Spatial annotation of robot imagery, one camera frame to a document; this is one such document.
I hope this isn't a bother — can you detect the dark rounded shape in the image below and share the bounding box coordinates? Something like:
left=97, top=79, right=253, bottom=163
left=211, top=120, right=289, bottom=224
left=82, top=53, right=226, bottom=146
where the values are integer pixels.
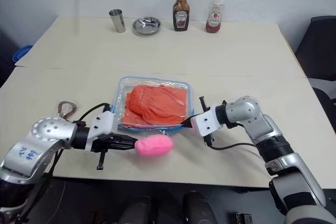
left=182, top=190, right=218, bottom=224

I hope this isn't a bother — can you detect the red ketchup bottle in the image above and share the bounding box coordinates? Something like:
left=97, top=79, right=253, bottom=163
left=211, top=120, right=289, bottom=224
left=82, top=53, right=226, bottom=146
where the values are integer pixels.
left=205, top=0, right=226, bottom=34

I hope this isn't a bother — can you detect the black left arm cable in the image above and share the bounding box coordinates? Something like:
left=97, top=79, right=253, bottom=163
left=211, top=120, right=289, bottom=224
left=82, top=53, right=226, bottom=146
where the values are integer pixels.
left=77, top=102, right=111, bottom=124

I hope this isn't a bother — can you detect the blue round object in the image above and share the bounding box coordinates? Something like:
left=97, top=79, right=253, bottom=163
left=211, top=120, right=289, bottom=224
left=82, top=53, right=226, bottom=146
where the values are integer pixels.
left=12, top=45, right=34, bottom=63

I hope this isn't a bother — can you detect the small black metal block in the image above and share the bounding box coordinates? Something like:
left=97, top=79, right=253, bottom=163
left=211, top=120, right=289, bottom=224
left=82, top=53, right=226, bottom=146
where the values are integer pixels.
left=235, top=211, right=250, bottom=224

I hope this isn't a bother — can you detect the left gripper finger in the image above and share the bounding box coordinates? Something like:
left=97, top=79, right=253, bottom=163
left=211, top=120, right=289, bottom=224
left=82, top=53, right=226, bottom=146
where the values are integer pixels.
left=109, top=134, right=138, bottom=145
left=109, top=144, right=137, bottom=152

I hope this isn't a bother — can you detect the pink fuzzy cloth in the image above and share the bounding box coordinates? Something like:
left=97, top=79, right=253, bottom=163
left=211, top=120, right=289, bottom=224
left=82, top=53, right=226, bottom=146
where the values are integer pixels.
left=134, top=134, right=174, bottom=157

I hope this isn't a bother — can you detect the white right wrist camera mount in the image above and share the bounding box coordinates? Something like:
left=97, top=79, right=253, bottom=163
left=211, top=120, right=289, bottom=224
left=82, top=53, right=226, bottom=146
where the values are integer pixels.
left=191, top=104, right=223, bottom=137

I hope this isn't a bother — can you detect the brown sauce bottle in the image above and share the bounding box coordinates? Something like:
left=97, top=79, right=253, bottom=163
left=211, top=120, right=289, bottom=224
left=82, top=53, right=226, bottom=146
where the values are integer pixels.
left=172, top=0, right=191, bottom=32

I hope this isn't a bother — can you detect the stainless steel cup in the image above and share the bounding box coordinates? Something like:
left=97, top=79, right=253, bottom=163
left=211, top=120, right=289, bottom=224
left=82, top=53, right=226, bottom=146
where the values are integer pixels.
left=109, top=9, right=126, bottom=33

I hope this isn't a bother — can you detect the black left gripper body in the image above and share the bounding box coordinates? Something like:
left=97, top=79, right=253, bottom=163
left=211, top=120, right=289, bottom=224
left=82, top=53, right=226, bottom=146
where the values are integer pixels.
left=90, top=103, right=118, bottom=170

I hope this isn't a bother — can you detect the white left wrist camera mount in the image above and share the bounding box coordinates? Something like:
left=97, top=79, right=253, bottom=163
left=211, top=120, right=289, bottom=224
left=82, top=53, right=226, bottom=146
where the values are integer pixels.
left=84, top=111, right=119, bottom=154

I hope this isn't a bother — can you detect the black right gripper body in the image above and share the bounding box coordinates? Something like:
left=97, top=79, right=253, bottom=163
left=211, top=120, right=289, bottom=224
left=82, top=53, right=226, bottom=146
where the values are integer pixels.
left=198, top=95, right=215, bottom=146

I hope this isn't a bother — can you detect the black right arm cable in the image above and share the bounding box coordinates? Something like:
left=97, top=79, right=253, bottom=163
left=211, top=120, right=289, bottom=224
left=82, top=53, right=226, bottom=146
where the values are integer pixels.
left=208, top=142, right=259, bottom=152

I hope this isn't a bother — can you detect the stainless steel bowl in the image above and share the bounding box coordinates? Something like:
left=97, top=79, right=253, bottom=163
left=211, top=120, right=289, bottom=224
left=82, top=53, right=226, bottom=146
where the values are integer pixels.
left=132, top=16, right=162, bottom=36

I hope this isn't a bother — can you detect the orange cloth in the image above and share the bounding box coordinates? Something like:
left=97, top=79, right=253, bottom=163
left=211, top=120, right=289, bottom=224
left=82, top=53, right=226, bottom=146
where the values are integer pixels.
left=121, top=83, right=190, bottom=126

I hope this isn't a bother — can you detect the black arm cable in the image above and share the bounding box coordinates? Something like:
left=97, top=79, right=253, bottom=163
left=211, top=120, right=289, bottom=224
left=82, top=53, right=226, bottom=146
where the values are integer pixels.
left=77, top=102, right=111, bottom=124
left=208, top=142, right=259, bottom=152

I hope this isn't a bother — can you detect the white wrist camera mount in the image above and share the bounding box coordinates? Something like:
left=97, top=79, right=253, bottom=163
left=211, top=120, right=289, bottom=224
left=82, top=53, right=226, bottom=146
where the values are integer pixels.
left=191, top=104, right=223, bottom=137
left=84, top=111, right=119, bottom=154

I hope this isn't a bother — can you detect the clear plastic zip pouch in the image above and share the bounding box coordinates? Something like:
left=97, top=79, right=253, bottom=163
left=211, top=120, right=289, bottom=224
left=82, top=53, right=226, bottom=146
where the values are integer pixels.
left=111, top=76, right=195, bottom=136

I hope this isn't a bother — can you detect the black chair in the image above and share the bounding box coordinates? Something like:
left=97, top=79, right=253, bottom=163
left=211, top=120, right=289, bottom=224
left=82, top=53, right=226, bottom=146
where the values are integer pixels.
left=293, top=15, right=336, bottom=141

